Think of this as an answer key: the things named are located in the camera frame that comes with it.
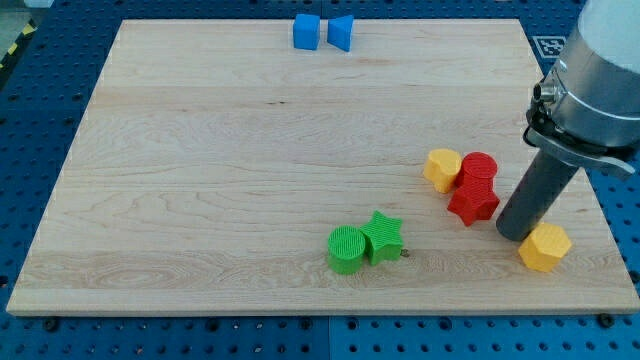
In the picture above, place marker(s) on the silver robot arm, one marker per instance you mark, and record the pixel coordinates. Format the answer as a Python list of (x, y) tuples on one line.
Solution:
[(585, 112)]

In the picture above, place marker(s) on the green star block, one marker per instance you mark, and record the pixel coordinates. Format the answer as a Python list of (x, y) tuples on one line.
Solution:
[(383, 238)]

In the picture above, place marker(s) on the yellow heart block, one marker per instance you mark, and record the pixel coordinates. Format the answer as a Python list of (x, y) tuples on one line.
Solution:
[(441, 168)]

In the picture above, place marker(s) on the red star block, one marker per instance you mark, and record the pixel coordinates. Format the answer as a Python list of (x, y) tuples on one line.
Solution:
[(474, 200)]

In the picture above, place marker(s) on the green cylinder block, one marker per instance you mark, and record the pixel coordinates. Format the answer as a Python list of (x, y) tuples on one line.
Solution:
[(346, 247)]

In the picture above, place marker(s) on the wooden board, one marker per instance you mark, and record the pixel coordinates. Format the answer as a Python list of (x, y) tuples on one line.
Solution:
[(214, 160)]

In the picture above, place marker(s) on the blue triangle block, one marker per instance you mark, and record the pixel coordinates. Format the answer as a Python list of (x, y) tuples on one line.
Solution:
[(339, 32)]

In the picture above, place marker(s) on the blue cube block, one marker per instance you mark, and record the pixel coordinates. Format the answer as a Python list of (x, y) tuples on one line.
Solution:
[(306, 31)]

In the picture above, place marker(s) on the red cylinder block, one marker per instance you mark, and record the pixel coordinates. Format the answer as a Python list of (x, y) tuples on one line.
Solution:
[(477, 167)]

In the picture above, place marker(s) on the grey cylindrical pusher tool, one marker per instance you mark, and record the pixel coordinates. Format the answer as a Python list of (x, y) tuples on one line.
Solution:
[(537, 190)]

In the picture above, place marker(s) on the yellow hexagon block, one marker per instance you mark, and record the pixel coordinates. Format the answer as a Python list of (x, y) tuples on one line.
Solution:
[(544, 247)]

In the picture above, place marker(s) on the fiducial marker tag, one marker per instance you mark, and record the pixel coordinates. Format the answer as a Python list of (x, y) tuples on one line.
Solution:
[(549, 46)]

